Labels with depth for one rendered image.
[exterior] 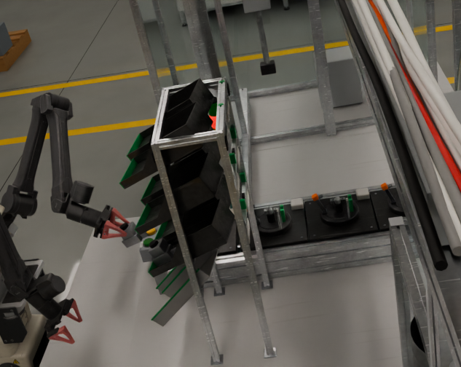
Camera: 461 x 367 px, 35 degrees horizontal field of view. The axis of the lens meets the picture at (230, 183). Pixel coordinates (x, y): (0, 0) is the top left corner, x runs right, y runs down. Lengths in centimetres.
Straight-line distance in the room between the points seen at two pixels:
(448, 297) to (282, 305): 188
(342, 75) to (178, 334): 161
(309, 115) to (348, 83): 24
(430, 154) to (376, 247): 192
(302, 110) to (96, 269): 137
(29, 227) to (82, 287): 222
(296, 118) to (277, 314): 137
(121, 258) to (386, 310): 107
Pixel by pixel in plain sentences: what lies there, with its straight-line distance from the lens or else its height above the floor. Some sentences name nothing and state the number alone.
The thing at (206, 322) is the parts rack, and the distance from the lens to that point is 225.
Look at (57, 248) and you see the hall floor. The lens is 471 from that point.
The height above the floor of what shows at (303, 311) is 86.
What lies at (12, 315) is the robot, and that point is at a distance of 259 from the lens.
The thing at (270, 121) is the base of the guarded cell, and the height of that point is 86.
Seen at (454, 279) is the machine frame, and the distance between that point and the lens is 65.
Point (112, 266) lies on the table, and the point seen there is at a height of 86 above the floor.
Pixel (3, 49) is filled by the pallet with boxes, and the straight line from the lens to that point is 792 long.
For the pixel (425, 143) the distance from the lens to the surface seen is 68.
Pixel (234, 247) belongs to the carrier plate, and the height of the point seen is 97.
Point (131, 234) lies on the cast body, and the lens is 238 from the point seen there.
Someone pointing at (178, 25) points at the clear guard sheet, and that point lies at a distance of 374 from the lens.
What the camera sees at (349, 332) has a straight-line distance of 237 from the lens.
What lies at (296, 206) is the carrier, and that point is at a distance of 273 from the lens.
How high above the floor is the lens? 252
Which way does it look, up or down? 32 degrees down
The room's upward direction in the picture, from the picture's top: 13 degrees counter-clockwise
